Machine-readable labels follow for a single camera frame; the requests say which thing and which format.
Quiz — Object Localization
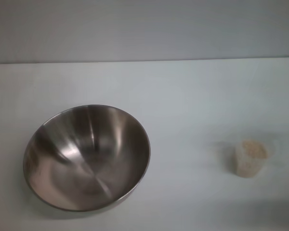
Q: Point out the stainless steel mixing bowl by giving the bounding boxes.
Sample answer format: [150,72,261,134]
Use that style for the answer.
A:
[23,104,151,213]

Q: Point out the white rice grains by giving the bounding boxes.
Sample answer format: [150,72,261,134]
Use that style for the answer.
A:
[236,140,267,178]

